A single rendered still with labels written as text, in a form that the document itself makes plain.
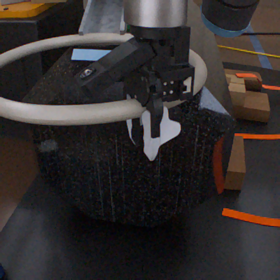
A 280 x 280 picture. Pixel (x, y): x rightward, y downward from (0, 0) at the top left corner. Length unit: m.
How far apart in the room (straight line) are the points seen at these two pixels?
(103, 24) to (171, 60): 0.54
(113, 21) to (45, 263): 0.97
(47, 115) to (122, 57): 0.14
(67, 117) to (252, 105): 1.85
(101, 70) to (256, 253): 1.19
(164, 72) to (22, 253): 1.17
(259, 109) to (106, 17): 1.42
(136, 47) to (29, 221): 1.25
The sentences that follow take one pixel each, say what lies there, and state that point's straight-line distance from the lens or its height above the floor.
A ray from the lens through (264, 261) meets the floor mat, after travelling 1.50.
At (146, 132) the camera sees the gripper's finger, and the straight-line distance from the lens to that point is 0.53.
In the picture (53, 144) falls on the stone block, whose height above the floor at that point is 0.45.
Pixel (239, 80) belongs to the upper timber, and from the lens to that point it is 2.34.
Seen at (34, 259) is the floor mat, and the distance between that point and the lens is 1.48.
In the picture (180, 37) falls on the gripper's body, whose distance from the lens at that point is 0.51.
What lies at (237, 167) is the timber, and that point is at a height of 0.14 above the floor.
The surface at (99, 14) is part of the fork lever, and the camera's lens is 1.09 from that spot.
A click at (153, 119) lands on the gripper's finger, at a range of 0.50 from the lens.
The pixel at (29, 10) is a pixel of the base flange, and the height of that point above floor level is 0.78.
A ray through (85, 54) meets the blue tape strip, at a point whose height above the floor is 0.78.
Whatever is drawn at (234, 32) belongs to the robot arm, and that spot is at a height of 1.02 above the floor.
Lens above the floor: 1.21
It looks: 36 degrees down
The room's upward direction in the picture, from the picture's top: straight up
